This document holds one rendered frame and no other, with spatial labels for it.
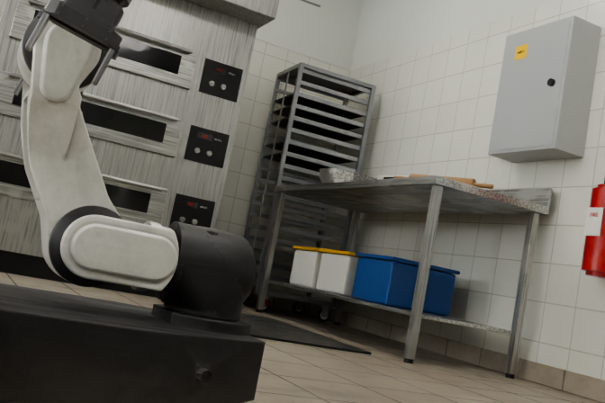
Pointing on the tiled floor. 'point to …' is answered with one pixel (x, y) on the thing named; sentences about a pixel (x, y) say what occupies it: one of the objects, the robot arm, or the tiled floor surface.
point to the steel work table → (342, 191)
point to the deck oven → (139, 97)
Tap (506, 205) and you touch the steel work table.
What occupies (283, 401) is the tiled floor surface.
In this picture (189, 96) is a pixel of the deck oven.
